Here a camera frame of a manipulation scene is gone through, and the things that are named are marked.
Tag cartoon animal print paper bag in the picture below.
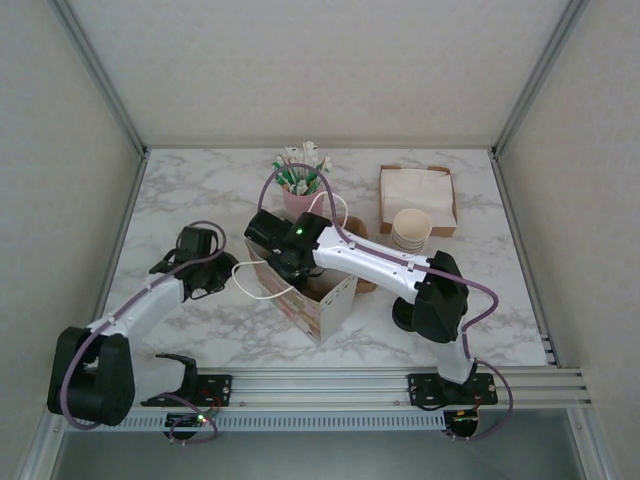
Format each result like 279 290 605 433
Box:
231 192 360 345

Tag pink cup holder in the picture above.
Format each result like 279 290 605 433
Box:
282 184 326 217

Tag brown pulp cup carrier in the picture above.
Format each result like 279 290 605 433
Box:
342 214 377 296

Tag green paper sachets bunch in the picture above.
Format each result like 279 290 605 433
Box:
272 158 321 196

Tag stack of white paper cups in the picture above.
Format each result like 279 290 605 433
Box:
389 208 432 254

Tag white paper napkins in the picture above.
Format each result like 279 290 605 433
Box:
382 168 459 226

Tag rear table edge strip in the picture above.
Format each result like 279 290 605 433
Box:
144 143 496 151

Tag black cup lid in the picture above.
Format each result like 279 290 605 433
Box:
392 298 426 332

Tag box of white napkins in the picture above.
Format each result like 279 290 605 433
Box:
378 163 459 237

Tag aluminium side rail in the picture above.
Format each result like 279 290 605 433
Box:
89 147 151 331
489 147 561 366

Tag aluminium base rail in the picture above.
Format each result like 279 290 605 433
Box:
124 367 596 411

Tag grey slotted cable duct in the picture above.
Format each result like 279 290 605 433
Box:
119 412 446 431

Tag aluminium corner post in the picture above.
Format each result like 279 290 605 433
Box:
52 0 151 156
492 0 594 156

